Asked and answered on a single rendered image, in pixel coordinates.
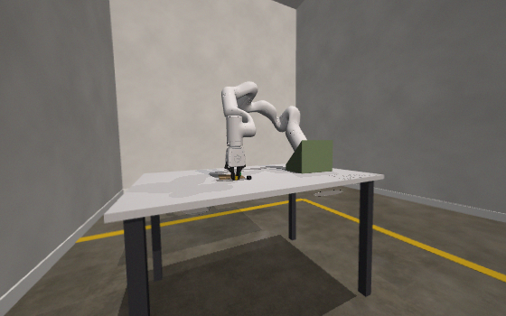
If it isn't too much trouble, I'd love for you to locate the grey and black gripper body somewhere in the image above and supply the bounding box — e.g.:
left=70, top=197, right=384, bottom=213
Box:
left=225, top=147, right=246, bottom=167

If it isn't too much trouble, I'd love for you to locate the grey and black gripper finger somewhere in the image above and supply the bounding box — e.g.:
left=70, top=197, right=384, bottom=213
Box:
left=236, top=164, right=246, bottom=180
left=224, top=162, right=235, bottom=181

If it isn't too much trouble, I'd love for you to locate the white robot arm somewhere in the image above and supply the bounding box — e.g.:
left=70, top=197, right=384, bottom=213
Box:
left=221, top=81, right=307, bottom=151

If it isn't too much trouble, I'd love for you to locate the tan square mat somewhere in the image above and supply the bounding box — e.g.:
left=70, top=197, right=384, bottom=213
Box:
left=218, top=174, right=245, bottom=180

